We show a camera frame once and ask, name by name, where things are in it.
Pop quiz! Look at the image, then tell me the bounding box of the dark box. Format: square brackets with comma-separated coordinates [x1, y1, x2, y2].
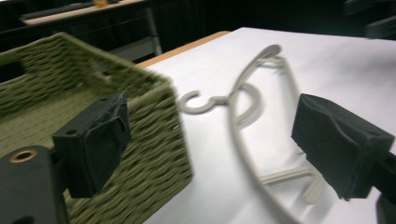
[364, 15, 396, 40]

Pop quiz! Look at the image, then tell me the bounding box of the grey metal stand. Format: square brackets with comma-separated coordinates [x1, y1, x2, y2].
[106, 7, 163, 63]

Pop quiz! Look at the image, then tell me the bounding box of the wooden bench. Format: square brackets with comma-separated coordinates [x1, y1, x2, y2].
[20, 0, 148, 26]

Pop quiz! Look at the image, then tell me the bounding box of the green woven basket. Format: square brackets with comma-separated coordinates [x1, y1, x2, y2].
[0, 32, 194, 224]

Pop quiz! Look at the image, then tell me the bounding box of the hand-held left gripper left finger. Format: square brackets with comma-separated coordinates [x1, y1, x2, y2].
[51, 92, 133, 199]

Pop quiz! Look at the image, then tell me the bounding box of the white plastic clothes hanger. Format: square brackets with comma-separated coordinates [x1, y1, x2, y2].
[177, 44, 326, 224]

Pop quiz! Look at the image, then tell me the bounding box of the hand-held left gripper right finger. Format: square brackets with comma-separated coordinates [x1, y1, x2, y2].
[290, 92, 396, 201]

